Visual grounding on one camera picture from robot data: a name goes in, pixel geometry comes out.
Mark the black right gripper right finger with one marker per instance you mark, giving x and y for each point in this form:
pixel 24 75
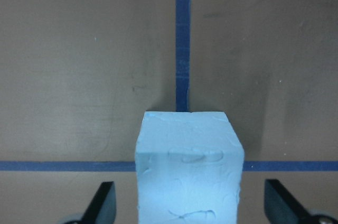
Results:
pixel 280 206

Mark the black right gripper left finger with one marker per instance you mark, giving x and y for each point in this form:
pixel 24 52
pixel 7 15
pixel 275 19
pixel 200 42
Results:
pixel 102 208

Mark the light blue block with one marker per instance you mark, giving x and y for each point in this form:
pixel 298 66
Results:
pixel 188 168

